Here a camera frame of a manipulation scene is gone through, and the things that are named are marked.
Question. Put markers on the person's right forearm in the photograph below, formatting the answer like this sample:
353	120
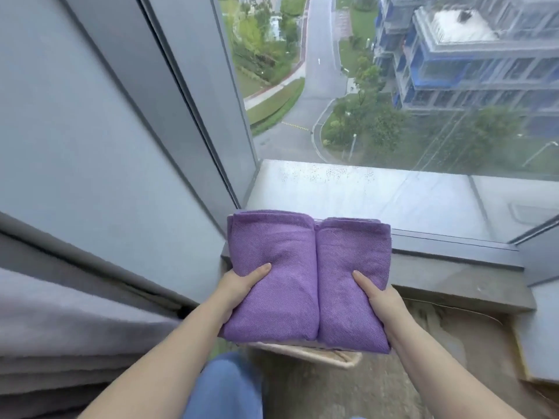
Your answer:
445	370

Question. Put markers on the person's left hand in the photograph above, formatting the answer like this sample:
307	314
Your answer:
233	288

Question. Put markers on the person's blue jeans leg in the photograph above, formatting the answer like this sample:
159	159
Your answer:
225	386

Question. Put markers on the blue and white building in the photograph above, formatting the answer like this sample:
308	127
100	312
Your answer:
467	52

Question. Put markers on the person's left thumb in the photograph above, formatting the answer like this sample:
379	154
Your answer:
255	274

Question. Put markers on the beige woven basket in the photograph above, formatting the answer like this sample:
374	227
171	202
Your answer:
319	351

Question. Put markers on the purple towel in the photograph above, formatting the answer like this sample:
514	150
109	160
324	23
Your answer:
305	279

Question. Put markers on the grey curtain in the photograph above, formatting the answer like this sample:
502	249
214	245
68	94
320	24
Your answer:
65	327

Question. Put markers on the person's right hand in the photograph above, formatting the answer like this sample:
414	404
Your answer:
384	301

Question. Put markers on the person's right thumb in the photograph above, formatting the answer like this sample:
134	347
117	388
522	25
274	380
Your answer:
364	282

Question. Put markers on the grey window frame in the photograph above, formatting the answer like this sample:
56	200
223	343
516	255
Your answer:
196	104

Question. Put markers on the person's left forearm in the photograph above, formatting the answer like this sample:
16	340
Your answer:
161	364

